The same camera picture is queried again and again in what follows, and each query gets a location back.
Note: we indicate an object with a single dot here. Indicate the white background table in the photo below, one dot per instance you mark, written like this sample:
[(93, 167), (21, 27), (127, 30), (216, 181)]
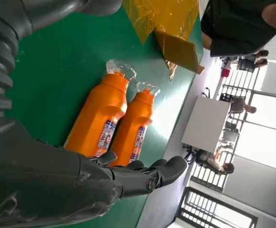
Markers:
[(206, 124)]

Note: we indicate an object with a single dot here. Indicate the small red box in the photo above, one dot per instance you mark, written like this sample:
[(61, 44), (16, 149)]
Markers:
[(225, 72)]

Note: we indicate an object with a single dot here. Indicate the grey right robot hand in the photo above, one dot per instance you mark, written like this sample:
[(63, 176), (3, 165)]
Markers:
[(33, 182)]

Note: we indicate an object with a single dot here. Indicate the background person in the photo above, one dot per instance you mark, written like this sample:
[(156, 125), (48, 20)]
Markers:
[(251, 64), (240, 105), (220, 165)]

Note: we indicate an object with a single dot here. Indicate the yellow taped cardboard box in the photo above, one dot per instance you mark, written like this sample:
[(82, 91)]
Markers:
[(176, 50)]

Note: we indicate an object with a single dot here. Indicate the green table mat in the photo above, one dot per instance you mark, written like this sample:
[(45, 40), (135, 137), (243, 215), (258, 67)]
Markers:
[(69, 47)]

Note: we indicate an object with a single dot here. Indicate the black metal railing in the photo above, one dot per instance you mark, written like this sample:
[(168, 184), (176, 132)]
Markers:
[(199, 207)]

